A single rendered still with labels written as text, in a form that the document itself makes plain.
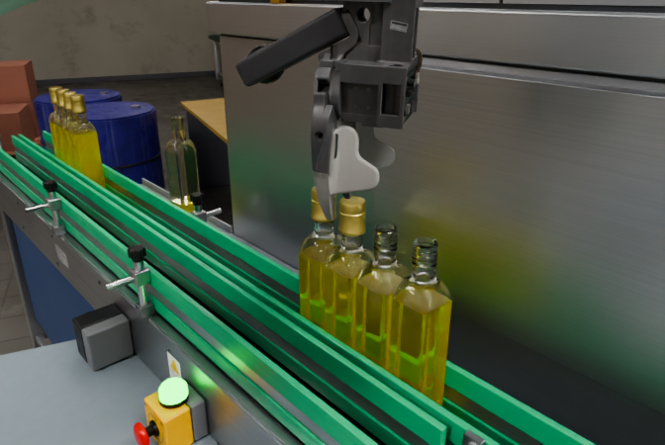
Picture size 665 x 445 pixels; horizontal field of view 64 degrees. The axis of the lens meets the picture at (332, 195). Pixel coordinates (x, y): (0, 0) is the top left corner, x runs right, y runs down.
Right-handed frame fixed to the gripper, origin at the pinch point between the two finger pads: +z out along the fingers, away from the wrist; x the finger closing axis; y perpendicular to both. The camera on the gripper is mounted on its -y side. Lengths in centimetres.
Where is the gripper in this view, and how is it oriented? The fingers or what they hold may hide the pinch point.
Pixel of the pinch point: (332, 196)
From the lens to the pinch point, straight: 54.0
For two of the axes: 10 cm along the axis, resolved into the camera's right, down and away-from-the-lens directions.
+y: 9.5, 1.5, -2.8
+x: 3.1, -3.6, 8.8
